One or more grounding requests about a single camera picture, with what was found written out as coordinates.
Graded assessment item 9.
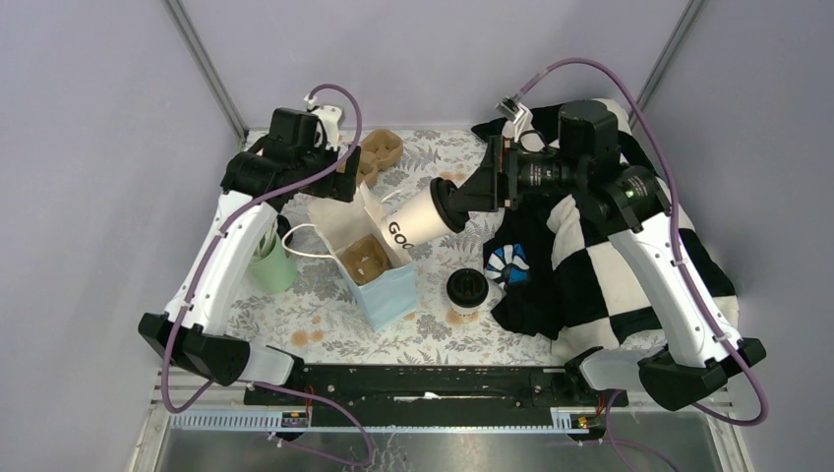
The light blue paper bag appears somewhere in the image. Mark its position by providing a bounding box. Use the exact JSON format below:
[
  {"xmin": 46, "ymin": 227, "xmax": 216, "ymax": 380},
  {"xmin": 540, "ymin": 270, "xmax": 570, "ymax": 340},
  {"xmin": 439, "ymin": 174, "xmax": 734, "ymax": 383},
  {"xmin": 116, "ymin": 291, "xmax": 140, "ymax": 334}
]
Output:
[{"xmin": 281, "ymin": 184, "xmax": 418, "ymax": 332}]

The floral table mat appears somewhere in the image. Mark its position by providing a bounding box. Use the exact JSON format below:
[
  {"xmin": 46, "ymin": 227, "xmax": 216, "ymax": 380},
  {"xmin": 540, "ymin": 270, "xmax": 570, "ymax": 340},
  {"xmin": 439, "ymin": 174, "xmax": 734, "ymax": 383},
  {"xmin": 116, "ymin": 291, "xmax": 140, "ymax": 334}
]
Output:
[{"xmin": 185, "ymin": 129, "xmax": 666, "ymax": 368}]

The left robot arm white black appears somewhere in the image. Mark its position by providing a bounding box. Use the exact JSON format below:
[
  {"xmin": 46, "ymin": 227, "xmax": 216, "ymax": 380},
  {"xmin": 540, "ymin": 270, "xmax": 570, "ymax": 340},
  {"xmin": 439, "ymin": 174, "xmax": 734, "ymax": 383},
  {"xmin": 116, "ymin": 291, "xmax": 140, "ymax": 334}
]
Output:
[{"xmin": 138, "ymin": 105, "xmax": 361, "ymax": 404}]

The white paper cup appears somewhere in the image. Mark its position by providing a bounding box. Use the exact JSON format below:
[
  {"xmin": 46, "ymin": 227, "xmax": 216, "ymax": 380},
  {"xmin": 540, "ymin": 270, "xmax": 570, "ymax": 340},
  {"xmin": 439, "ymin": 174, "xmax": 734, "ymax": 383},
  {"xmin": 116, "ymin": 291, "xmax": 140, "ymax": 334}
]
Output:
[
  {"xmin": 379, "ymin": 188, "xmax": 451, "ymax": 251},
  {"xmin": 450, "ymin": 303, "xmax": 482, "ymax": 319}
]

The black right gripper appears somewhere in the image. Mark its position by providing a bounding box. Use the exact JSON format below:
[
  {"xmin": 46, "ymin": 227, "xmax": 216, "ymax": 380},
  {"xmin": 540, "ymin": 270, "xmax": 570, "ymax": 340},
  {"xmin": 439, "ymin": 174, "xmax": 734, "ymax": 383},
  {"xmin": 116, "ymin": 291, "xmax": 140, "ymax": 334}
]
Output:
[{"xmin": 444, "ymin": 134, "xmax": 585, "ymax": 211}]

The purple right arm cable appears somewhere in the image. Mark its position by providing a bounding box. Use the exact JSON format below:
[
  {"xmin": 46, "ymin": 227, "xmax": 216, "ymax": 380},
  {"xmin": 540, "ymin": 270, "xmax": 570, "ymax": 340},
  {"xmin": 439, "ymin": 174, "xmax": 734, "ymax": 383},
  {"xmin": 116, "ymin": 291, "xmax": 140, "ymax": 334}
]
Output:
[{"xmin": 517, "ymin": 57, "xmax": 771, "ymax": 472}]

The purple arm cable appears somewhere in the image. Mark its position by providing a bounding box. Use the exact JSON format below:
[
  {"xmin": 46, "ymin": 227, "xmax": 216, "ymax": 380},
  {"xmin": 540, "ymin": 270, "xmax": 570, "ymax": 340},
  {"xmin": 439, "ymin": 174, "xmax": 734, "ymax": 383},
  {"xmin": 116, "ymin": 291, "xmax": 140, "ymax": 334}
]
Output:
[
  {"xmin": 159, "ymin": 84, "xmax": 378, "ymax": 469},
  {"xmin": 517, "ymin": 57, "xmax": 771, "ymax": 472}
]

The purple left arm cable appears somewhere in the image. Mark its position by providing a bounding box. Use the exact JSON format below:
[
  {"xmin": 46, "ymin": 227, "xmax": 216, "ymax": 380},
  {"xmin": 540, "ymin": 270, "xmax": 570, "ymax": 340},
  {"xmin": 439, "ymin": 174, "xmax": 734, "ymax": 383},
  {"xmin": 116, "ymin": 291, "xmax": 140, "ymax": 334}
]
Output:
[{"xmin": 159, "ymin": 84, "xmax": 378, "ymax": 469}]

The black cup lid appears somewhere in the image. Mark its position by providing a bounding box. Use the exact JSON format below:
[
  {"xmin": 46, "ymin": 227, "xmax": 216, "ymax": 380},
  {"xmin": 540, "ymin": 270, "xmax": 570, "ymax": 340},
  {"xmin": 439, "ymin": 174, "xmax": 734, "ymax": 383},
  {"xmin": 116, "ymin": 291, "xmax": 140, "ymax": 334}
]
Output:
[
  {"xmin": 429, "ymin": 177, "xmax": 470, "ymax": 233},
  {"xmin": 446, "ymin": 268, "xmax": 489, "ymax": 309}
]

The green cup holder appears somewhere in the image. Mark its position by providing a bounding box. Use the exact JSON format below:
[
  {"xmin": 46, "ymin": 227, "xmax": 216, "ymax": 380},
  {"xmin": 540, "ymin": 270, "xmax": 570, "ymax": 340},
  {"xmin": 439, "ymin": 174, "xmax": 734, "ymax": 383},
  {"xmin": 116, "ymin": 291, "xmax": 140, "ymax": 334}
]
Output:
[{"xmin": 246, "ymin": 233, "xmax": 297, "ymax": 295}]

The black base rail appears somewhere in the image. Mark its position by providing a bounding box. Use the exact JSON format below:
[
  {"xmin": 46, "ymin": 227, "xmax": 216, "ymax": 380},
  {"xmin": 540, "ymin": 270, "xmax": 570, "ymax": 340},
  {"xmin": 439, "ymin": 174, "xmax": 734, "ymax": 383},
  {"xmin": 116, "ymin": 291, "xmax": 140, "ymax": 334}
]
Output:
[{"xmin": 244, "ymin": 363, "xmax": 626, "ymax": 435}]

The black white checkered blanket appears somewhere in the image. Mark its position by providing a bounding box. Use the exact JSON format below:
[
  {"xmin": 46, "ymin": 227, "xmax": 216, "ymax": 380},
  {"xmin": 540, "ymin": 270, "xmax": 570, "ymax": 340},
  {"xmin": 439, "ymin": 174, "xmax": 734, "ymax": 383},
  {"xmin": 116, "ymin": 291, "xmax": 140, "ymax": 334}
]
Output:
[{"xmin": 483, "ymin": 98, "xmax": 739, "ymax": 351}]

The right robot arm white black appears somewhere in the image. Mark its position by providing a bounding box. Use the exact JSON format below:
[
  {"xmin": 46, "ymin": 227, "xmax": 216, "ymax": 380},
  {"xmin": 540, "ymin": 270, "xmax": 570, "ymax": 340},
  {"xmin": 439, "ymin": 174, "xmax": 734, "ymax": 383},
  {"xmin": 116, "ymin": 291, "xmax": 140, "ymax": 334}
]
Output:
[{"xmin": 446, "ymin": 97, "xmax": 766, "ymax": 411}]

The brown cardboard cup carrier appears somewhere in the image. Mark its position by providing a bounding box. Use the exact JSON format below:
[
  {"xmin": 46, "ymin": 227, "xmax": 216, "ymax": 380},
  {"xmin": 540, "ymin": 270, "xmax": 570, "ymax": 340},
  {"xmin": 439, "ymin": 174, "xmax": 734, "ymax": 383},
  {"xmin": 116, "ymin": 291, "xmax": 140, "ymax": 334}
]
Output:
[
  {"xmin": 356, "ymin": 129, "xmax": 404, "ymax": 188},
  {"xmin": 340, "ymin": 235, "xmax": 392, "ymax": 286}
]

